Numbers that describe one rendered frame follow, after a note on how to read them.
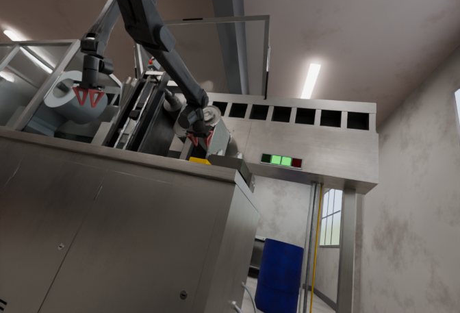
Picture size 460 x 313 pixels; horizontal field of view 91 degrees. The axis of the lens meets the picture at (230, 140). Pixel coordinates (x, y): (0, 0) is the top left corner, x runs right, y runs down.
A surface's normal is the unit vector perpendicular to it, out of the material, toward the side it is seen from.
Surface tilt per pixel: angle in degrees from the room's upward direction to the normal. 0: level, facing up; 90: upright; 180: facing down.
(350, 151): 90
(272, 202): 90
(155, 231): 90
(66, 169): 90
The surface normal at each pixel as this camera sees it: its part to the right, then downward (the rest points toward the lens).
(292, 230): -0.11, -0.42
